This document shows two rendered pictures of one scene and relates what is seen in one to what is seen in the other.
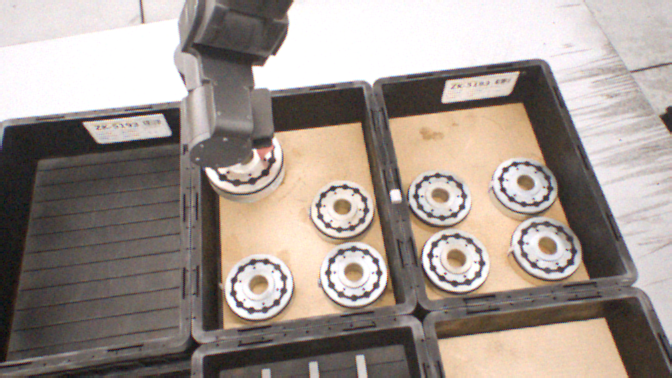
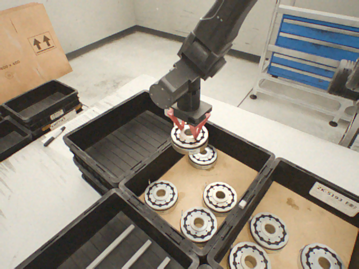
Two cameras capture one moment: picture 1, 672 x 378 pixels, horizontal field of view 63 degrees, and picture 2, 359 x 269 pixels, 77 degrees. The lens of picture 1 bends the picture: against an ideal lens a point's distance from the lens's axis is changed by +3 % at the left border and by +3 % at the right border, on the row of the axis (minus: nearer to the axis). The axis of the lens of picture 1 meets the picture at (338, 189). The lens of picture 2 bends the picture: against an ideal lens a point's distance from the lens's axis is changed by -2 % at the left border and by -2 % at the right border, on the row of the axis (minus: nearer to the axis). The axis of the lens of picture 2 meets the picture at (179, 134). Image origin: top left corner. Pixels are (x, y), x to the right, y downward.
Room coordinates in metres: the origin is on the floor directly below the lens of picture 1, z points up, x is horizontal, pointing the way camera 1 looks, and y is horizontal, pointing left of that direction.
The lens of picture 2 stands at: (0.03, -0.19, 1.47)
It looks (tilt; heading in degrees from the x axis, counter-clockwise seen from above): 43 degrees down; 46
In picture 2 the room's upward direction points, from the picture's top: straight up
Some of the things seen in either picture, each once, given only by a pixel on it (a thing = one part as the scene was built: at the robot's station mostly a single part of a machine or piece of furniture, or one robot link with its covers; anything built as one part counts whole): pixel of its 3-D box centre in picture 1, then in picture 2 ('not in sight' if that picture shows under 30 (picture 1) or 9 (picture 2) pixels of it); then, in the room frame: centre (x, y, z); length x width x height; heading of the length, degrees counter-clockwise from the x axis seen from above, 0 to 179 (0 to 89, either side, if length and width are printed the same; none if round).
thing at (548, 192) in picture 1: (524, 184); (323, 264); (0.42, -0.30, 0.86); 0.10 x 0.10 x 0.01
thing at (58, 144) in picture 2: not in sight; (81, 129); (0.27, 0.76, 0.70); 0.33 x 0.23 x 0.01; 12
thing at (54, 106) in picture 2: not in sight; (53, 122); (0.26, 1.40, 0.37); 0.40 x 0.30 x 0.45; 12
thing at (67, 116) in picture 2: not in sight; (66, 124); (0.31, 1.25, 0.41); 0.31 x 0.02 x 0.16; 12
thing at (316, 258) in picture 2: (525, 183); (324, 263); (0.42, -0.30, 0.86); 0.05 x 0.05 x 0.01
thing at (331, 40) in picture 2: not in sight; (314, 55); (2.23, 0.38, 0.60); 0.72 x 0.03 x 0.56; 102
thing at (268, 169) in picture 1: (243, 158); (189, 134); (0.38, 0.12, 1.04); 0.10 x 0.10 x 0.01
